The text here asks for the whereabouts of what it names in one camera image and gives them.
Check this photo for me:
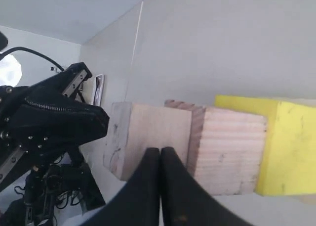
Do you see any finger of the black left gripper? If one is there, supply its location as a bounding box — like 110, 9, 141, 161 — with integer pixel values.
23, 87, 110, 145

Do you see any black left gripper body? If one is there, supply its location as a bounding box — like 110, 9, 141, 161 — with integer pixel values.
0, 62, 92, 185

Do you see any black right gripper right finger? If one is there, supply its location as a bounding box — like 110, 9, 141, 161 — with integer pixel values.
160, 147, 251, 226

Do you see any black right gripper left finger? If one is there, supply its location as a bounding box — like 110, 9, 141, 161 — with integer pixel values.
82, 148, 160, 226

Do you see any medium wooden cube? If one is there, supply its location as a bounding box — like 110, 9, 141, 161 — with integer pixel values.
164, 99, 267, 195

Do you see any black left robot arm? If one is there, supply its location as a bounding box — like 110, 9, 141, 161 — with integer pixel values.
0, 62, 109, 226

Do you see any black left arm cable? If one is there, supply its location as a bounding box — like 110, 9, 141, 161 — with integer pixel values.
0, 46, 65, 72

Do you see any small wooden cube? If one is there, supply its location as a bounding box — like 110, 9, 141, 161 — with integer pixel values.
103, 102, 192, 181

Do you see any yellow cube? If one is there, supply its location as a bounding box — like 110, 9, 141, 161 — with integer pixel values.
215, 95, 316, 196

